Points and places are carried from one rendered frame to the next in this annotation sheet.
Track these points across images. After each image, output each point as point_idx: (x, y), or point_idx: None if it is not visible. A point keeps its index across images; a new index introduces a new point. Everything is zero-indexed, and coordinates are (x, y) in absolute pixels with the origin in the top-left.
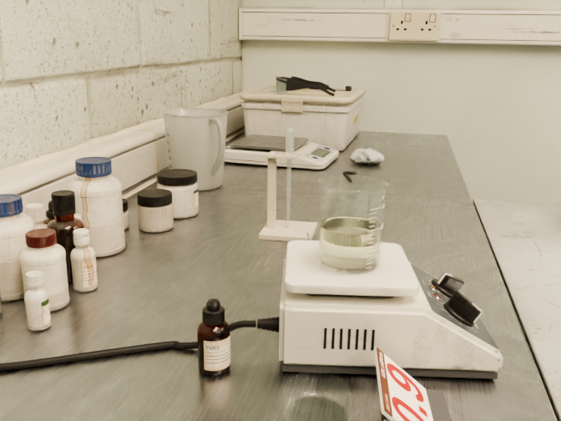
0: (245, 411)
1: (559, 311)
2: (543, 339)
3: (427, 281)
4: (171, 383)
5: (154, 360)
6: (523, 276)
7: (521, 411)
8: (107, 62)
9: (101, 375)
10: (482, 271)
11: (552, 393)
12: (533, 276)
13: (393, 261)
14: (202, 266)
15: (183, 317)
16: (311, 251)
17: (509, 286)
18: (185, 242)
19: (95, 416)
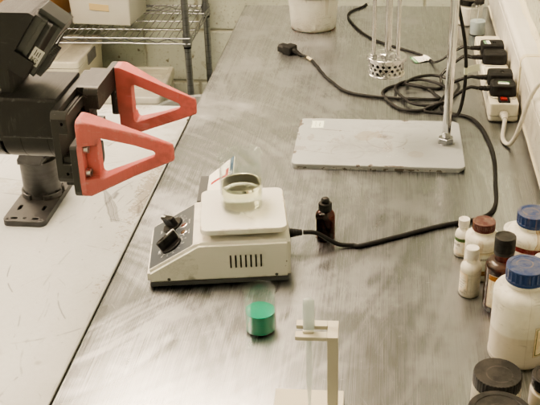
0: (299, 217)
1: (64, 304)
2: (101, 276)
3: (184, 237)
4: (345, 227)
5: (364, 239)
6: (55, 350)
7: (153, 229)
8: None
9: (388, 227)
10: (92, 355)
11: (128, 239)
12: (46, 350)
13: (211, 210)
14: (385, 334)
15: (366, 272)
16: (267, 215)
17: (81, 333)
18: (429, 378)
19: (373, 210)
